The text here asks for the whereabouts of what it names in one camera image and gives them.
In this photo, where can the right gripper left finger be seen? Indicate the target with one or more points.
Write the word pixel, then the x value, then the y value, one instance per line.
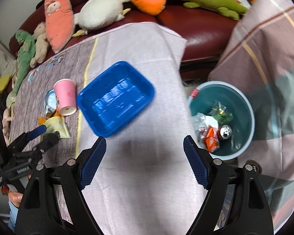
pixel 84 167

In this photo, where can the blue plastic tray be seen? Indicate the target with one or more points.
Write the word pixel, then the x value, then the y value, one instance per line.
pixel 114 98

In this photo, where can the pink paper cup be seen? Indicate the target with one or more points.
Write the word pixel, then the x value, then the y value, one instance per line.
pixel 65 91

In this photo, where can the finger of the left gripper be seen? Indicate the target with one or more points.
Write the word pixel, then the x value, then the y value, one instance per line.
pixel 21 141
pixel 48 142

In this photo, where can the yellow orange snack wrapper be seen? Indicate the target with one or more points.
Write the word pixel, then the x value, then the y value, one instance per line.
pixel 55 123

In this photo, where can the blue round trash bin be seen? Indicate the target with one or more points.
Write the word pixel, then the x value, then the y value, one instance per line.
pixel 228 108

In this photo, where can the small green dinosaur plush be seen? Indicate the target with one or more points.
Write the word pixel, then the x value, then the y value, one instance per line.
pixel 25 54

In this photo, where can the beige bear plush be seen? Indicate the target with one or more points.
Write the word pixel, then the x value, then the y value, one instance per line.
pixel 42 45

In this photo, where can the silver foil wrapper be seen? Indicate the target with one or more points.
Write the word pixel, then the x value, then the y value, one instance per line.
pixel 50 103

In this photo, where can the lilac woven tablecloth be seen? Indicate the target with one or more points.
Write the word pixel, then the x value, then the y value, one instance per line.
pixel 144 184

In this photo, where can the orange candy wrapper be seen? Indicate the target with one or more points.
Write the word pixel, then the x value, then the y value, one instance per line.
pixel 211 140

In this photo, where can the red cola can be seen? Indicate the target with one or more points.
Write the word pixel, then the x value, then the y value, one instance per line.
pixel 225 132

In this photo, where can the plaid pink grey blanket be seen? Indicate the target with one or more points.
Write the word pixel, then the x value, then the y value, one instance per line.
pixel 259 61

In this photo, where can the white duck plush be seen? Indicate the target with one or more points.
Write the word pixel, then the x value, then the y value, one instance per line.
pixel 97 14

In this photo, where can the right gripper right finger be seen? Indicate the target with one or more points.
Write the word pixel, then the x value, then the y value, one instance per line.
pixel 204 166

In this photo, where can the pink carrot plush doll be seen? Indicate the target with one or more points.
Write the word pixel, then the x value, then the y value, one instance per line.
pixel 59 20

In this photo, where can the person left hand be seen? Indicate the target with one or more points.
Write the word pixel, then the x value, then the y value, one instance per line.
pixel 15 198

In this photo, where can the green wrapper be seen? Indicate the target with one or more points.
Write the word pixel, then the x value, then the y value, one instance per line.
pixel 220 113

